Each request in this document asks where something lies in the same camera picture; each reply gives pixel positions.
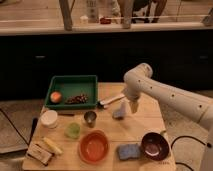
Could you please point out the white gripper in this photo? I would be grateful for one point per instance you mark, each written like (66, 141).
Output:
(132, 96)

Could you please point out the small grey-blue towel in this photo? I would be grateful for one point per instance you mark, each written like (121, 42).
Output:
(120, 112)

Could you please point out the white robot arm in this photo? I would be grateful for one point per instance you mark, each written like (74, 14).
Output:
(196, 107)

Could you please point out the wooden light table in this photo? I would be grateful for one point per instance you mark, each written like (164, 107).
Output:
(130, 130)

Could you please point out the dark purple bowl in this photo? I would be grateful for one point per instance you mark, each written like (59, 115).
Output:
(154, 146)

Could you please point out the metal cup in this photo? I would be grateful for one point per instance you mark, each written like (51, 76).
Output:
(90, 118)

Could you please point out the blue sponge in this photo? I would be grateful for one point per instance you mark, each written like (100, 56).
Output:
(128, 151)

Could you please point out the dark grape bunch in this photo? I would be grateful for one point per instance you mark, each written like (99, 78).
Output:
(79, 99)

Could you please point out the orange bowl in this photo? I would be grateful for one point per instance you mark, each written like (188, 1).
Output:
(93, 147)

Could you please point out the green plastic cup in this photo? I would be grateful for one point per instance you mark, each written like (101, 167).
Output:
(73, 130)

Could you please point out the green plastic tray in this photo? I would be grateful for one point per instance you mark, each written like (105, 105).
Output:
(70, 86)

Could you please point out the orange peach fruit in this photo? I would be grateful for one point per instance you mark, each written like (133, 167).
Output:
(56, 97)

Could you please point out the white cup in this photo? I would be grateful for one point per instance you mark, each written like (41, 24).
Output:
(49, 119)

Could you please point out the yellow banana piece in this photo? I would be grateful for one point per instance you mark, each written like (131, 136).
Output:
(53, 146)

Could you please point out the wooden block box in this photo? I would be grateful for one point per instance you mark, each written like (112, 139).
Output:
(35, 151)

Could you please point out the white handled dish brush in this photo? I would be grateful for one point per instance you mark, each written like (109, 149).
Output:
(104, 103)

